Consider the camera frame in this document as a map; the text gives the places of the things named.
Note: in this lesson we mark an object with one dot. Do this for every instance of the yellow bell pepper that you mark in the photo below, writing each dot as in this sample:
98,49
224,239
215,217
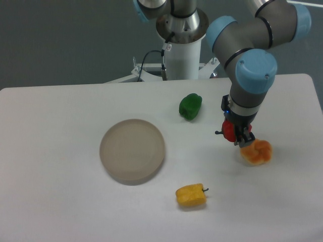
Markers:
191,195

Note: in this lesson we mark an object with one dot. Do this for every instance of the orange bread roll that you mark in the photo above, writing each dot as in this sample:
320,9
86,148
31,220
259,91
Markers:
258,153

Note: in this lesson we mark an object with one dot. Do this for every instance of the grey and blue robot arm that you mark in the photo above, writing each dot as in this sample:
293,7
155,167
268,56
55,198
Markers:
241,49

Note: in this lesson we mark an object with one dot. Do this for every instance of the red bell pepper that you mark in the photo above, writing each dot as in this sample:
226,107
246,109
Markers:
228,131

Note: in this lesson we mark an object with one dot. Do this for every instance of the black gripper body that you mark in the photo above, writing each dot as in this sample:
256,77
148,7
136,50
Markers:
240,110

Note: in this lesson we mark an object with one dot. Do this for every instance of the round beige plate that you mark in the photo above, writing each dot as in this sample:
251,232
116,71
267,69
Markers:
132,151

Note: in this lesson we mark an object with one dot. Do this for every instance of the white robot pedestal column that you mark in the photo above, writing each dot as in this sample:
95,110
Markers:
182,38

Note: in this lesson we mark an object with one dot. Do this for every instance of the white metal base frame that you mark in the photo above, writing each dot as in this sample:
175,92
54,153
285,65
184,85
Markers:
155,73

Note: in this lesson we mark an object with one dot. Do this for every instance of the green bell pepper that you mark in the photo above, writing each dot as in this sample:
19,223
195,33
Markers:
190,106

